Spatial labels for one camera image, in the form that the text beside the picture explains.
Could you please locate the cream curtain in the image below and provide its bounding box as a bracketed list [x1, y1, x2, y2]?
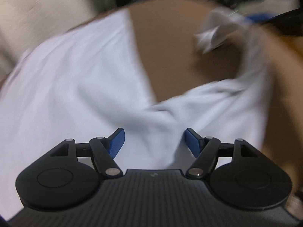
[0, 0, 116, 78]

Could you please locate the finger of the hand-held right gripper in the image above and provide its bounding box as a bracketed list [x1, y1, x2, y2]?
[245, 8, 303, 37]

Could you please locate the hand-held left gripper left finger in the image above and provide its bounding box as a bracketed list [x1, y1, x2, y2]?
[40, 128, 125, 179]

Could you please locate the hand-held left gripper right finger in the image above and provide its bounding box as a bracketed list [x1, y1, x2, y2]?
[185, 128, 268, 179]

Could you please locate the white shirt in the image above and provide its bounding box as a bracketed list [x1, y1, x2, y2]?
[0, 6, 273, 220]

